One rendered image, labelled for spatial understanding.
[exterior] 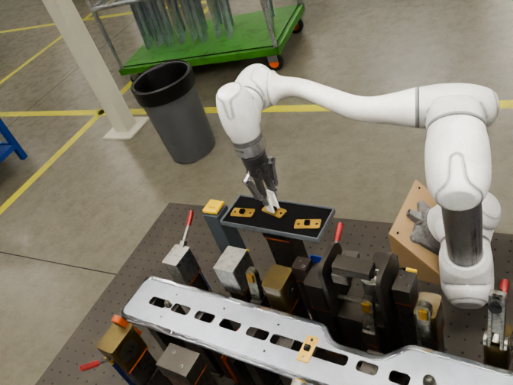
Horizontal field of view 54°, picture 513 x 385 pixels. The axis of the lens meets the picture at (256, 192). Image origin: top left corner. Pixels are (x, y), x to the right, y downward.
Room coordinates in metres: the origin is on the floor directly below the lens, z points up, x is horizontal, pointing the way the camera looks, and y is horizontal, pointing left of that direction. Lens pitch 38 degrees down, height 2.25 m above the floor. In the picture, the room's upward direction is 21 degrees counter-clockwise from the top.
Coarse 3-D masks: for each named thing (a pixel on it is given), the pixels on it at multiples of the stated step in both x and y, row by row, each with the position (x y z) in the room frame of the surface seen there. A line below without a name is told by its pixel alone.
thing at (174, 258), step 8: (176, 248) 1.40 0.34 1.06; (184, 248) 1.39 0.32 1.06; (168, 256) 1.38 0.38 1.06; (176, 256) 1.37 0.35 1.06; (184, 256) 1.36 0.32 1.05; (192, 256) 1.38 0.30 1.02; (168, 264) 1.35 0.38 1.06; (176, 264) 1.32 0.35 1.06; (184, 264) 1.34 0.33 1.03; (192, 264) 1.37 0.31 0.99; (176, 272) 1.33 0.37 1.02; (184, 272) 1.33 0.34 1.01; (192, 272) 1.35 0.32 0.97; (200, 272) 1.40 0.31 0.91; (176, 280) 1.35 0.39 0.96; (184, 280) 1.32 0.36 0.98; (192, 280) 1.34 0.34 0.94; (200, 280) 1.37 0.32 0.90; (200, 288) 1.36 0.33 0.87; (208, 288) 1.38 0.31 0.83
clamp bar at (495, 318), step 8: (496, 296) 0.66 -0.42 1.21; (504, 296) 0.65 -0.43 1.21; (496, 304) 0.64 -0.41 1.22; (504, 304) 0.64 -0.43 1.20; (488, 312) 0.66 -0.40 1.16; (496, 312) 0.63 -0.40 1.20; (504, 312) 0.64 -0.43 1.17; (488, 320) 0.66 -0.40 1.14; (496, 320) 0.65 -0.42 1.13; (504, 320) 0.63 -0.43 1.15; (488, 328) 0.65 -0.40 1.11; (496, 328) 0.65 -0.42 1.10; (504, 328) 0.63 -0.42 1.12; (488, 336) 0.65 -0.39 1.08; (504, 336) 0.63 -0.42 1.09; (488, 344) 0.65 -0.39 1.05
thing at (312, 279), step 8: (312, 272) 1.04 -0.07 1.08; (304, 280) 1.03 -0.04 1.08; (312, 280) 1.01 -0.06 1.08; (312, 288) 0.99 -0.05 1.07; (320, 288) 0.98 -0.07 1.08; (312, 296) 1.00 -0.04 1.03; (320, 296) 0.98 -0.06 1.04; (312, 304) 1.01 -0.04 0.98; (320, 304) 0.99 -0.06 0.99; (320, 312) 1.01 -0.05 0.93; (328, 312) 0.99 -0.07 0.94; (320, 320) 1.02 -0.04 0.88; (328, 320) 1.00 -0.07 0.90; (336, 320) 0.99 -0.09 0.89; (328, 328) 1.00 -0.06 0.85; (336, 328) 0.98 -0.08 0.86; (336, 336) 0.98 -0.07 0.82; (344, 344) 0.99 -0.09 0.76; (328, 352) 1.01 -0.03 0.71
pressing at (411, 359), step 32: (160, 288) 1.31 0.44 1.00; (192, 288) 1.24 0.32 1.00; (128, 320) 1.22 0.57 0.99; (160, 320) 1.16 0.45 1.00; (192, 320) 1.11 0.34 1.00; (256, 320) 1.02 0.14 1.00; (288, 320) 0.97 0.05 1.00; (224, 352) 0.95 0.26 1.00; (256, 352) 0.91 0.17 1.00; (288, 352) 0.87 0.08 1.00; (352, 352) 0.79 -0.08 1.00; (416, 352) 0.73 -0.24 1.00; (320, 384) 0.74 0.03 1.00; (352, 384) 0.71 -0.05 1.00; (384, 384) 0.68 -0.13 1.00; (416, 384) 0.65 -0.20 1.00; (448, 384) 0.62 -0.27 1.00; (480, 384) 0.59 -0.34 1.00; (512, 384) 0.56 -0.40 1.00
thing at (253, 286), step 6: (252, 270) 1.12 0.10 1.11; (252, 276) 1.11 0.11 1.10; (258, 276) 1.11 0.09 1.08; (252, 282) 1.10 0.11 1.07; (258, 282) 1.11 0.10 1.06; (252, 288) 1.11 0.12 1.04; (258, 288) 1.10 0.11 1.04; (252, 294) 1.11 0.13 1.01; (258, 294) 1.10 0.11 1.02; (258, 300) 1.10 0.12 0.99
